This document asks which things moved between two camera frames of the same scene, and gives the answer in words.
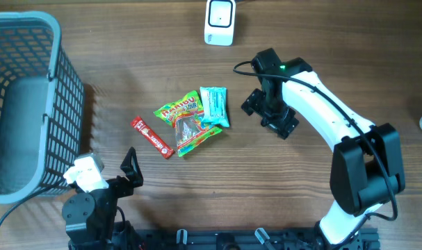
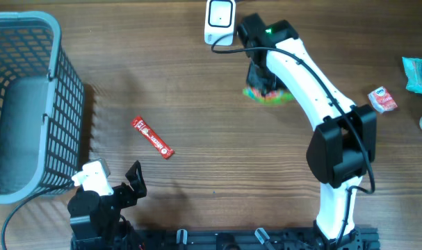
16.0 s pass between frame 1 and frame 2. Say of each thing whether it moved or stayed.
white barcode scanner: stayed
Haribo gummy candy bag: moved
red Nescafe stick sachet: stayed
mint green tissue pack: moved
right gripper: moved
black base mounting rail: stayed
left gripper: moved
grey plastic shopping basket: stayed
